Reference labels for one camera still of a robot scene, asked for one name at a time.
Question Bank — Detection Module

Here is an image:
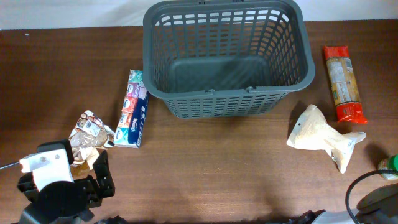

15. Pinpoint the red spaghetti pasta packet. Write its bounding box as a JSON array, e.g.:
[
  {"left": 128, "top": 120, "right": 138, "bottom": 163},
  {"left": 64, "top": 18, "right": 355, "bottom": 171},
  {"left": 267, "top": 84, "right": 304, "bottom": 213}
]
[{"left": 323, "top": 46, "right": 368, "bottom": 124}]

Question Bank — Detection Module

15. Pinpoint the brown cookie snack bag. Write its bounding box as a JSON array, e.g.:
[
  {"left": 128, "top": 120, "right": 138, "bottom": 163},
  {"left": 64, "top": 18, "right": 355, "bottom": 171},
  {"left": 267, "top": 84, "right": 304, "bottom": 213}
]
[{"left": 68, "top": 110, "right": 115, "bottom": 177}]

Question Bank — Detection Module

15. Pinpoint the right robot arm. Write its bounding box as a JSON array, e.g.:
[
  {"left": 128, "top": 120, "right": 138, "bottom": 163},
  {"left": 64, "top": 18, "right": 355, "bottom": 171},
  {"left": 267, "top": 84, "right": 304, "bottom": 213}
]
[{"left": 288, "top": 184, "right": 397, "bottom": 224}]

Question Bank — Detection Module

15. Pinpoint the grey plastic shopping basket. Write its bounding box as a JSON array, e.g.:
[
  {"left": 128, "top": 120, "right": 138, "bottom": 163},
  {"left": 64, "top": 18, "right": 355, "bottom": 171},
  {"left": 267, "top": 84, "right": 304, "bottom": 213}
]
[{"left": 143, "top": 0, "right": 315, "bottom": 119}]

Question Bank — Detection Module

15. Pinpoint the beige paper food bag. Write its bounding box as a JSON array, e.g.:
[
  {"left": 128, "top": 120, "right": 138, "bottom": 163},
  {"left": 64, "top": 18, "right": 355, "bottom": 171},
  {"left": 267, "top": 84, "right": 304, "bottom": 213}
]
[{"left": 287, "top": 105, "right": 366, "bottom": 174}]

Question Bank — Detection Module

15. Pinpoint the green lid spice jar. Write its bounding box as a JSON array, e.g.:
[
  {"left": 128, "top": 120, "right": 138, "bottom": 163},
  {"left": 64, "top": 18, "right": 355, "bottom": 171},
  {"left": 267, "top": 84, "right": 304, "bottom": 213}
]
[{"left": 377, "top": 155, "right": 397, "bottom": 180}]

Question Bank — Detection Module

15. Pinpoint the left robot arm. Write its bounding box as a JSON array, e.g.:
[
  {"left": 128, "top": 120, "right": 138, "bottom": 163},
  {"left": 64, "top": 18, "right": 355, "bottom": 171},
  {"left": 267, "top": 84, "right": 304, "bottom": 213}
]
[{"left": 17, "top": 139, "right": 115, "bottom": 223}]

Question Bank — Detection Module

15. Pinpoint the multicolour tissue multipack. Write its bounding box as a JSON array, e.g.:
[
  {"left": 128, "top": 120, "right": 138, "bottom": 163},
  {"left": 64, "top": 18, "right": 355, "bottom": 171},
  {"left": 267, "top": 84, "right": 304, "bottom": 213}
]
[{"left": 114, "top": 70, "right": 149, "bottom": 148}]

